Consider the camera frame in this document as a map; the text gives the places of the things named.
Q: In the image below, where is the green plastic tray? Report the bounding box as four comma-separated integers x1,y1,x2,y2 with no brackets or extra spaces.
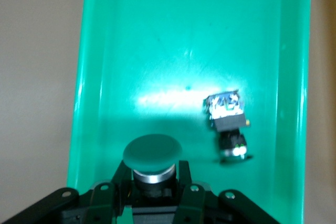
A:
66,0,314,224

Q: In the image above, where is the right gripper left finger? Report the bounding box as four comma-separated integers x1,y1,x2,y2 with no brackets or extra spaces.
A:
0,160,133,224

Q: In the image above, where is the large green mushroom button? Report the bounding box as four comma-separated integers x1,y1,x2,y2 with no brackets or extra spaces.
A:
122,133,184,224

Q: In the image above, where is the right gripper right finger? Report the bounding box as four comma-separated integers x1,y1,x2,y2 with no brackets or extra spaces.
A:
173,160,280,224

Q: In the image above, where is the small green push button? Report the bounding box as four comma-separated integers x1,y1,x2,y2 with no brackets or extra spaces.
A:
203,89,253,165

